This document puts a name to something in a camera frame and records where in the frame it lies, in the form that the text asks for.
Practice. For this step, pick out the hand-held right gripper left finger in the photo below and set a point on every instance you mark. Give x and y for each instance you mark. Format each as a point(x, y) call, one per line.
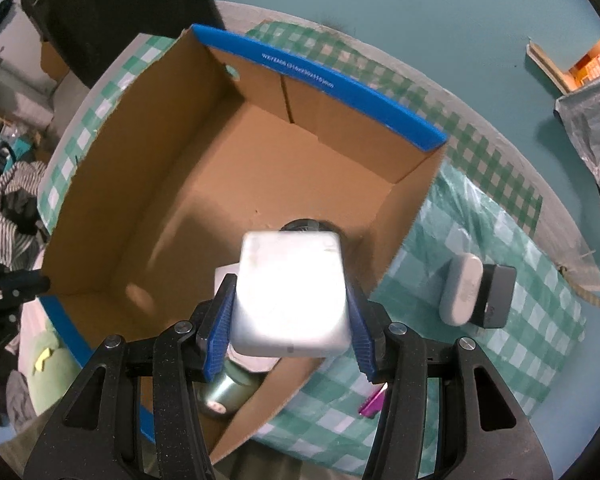
point(215, 340)

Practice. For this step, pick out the dark grey charger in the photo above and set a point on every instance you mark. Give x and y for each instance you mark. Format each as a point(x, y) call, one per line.
point(497, 295)

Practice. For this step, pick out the silver foil bag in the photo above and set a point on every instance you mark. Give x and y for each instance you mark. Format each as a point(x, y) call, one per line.
point(595, 135)

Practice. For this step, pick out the white oval case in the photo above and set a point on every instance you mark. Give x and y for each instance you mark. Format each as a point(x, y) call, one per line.
point(460, 290)

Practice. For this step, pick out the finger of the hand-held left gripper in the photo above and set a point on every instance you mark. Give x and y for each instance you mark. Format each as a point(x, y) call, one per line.
point(15, 287)

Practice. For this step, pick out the green checkered tablecloth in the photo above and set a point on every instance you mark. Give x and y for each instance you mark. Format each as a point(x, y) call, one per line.
point(480, 385)

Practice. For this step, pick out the dark round object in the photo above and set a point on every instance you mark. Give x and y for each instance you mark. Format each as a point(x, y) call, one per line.
point(307, 224)

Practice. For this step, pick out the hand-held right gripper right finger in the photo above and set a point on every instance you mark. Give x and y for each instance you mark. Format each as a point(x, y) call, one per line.
point(362, 345)

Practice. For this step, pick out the green cushion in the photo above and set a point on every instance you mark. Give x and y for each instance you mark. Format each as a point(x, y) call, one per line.
point(55, 375)

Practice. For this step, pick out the striped cloth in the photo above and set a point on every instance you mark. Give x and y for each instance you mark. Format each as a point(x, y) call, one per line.
point(10, 220)

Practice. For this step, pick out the round green tin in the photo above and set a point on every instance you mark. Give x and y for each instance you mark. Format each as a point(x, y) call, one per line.
point(225, 390)

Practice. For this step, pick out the blue cardboard box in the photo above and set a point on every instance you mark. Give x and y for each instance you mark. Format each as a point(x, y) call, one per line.
point(180, 185)

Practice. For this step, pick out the white power bank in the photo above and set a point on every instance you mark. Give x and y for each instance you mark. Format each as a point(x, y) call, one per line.
point(290, 295)

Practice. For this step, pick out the open cardboard carton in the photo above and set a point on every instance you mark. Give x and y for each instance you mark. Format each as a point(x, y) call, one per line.
point(545, 65)

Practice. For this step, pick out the black cloth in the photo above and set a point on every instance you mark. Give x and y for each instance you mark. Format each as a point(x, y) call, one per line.
point(130, 10)

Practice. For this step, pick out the white octagonal box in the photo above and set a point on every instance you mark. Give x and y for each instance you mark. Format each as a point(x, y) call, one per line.
point(224, 276)

